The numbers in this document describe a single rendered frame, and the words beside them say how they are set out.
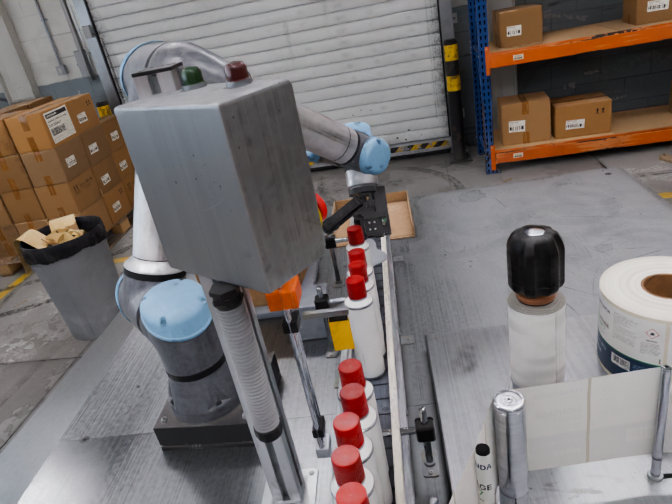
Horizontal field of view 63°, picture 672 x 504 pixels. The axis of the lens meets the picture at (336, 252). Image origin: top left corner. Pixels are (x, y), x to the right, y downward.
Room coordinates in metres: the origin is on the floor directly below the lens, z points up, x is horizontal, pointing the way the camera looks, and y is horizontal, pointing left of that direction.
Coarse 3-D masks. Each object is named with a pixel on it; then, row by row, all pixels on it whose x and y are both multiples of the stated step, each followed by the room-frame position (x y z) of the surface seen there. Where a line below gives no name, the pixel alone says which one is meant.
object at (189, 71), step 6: (192, 66) 0.60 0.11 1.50; (186, 72) 0.59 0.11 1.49; (192, 72) 0.59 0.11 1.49; (198, 72) 0.60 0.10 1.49; (186, 78) 0.59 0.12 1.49; (192, 78) 0.59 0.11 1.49; (198, 78) 0.60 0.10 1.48; (186, 84) 0.59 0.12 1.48; (192, 84) 0.59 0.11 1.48; (198, 84) 0.59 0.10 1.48; (204, 84) 0.60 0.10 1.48; (186, 90) 0.59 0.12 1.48
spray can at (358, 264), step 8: (352, 264) 0.89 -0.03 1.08; (360, 264) 0.88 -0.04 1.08; (352, 272) 0.88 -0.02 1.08; (360, 272) 0.87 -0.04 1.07; (368, 280) 0.88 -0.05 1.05; (368, 288) 0.87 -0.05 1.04; (376, 296) 0.88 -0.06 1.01; (376, 304) 0.88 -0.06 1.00; (376, 312) 0.87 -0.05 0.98; (384, 344) 0.88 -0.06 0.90; (384, 352) 0.87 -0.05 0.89
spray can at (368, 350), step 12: (360, 276) 0.84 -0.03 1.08; (348, 288) 0.82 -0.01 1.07; (360, 288) 0.82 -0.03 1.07; (348, 300) 0.83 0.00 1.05; (360, 300) 0.82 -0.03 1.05; (372, 300) 0.82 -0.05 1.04; (360, 312) 0.81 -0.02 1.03; (372, 312) 0.82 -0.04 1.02; (360, 324) 0.81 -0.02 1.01; (372, 324) 0.81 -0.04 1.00; (360, 336) 0.81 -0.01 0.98; (372, 336) 0.81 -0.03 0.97; (360, 348) 0.81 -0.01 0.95; (372, 348) 0.81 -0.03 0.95; (360, 360) 0.82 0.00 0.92; (372, 360) 0.81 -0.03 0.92; (372, 372) 0.81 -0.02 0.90; (384, 372) 0.82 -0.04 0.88
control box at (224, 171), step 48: (192, 96) 0.54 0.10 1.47; (240, 96) 0.49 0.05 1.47; (288, 96) 0.53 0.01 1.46; (144, 144) 0.56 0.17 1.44; (192, 144) 0.50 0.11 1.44; (240, 144) 0.48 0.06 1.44; (288, 144) 0.52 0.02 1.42; (144, 192) 0.58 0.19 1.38; (192, 192) 0.52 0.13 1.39; (240, 192) 0.47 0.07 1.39; (288, 192) 0.51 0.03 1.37; (192, 240) 0.54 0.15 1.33; (240, 240) 0.48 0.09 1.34; (288, 240) 0.50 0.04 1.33
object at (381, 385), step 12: (384, 312) 1.03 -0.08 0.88; (384, 324) 0.98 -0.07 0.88; (384, 336) 0.94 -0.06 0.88; (384, 360) 0.86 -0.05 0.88; (372, 384) 0.80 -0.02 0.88; (384, 384) 0.79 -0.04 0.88; (384, 396) 0.76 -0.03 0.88; (384, 408) 0.73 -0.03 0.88; (384, 420) 0.70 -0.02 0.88; (384, 444) 0.65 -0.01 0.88
